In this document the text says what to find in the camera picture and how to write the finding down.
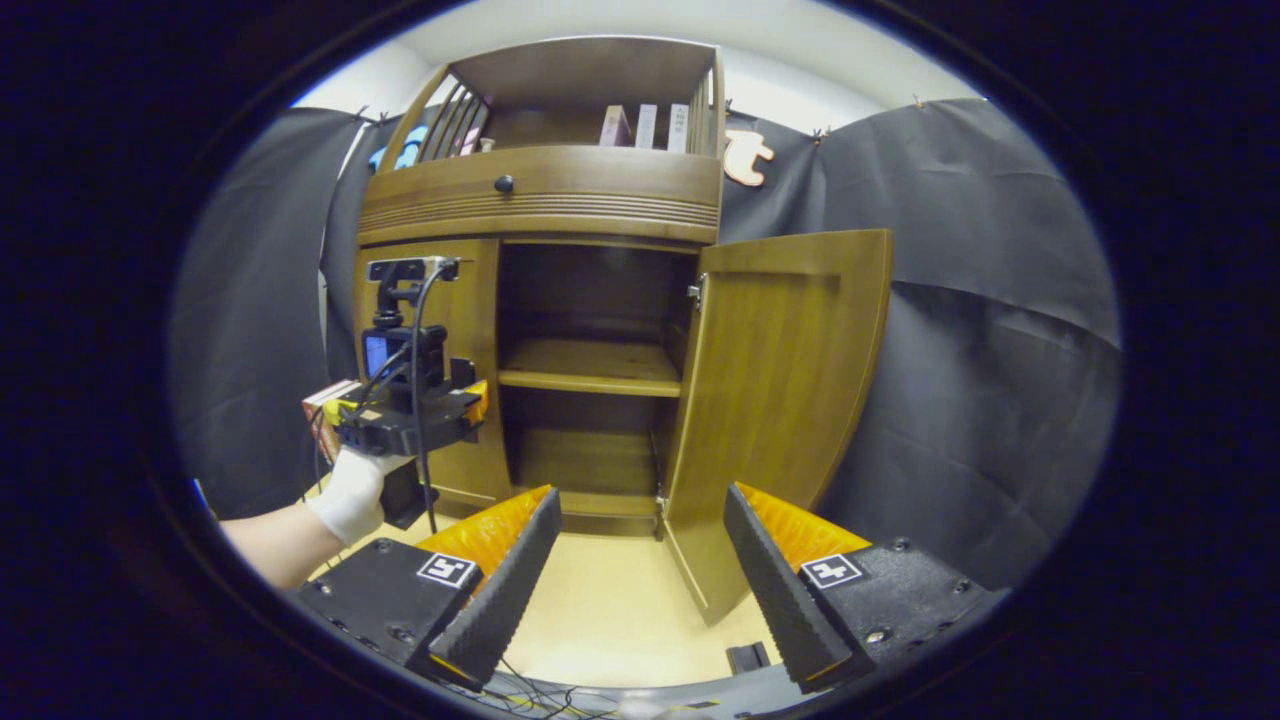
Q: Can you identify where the wooden double-door shoe cabinet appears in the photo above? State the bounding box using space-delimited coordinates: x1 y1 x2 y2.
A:
350 35 894 626

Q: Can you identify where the red and white book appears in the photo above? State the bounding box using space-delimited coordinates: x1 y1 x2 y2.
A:
303 380 363 463

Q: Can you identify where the tangle of thin cables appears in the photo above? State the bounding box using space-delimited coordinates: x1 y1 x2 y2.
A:
480 658 626 720

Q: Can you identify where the black backdrop cloth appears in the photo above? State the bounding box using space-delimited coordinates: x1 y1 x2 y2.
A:
170 98 1123 591

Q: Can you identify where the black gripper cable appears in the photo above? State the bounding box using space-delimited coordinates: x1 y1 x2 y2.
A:
408 258 462 537

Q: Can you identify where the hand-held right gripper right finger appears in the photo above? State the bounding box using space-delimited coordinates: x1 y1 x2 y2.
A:
723 482 1011 694

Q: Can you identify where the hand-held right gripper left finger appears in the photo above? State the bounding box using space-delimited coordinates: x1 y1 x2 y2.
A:
295 485 563 691

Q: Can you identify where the wooden inner shelf board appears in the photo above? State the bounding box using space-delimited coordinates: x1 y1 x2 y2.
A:
498 338 683 399

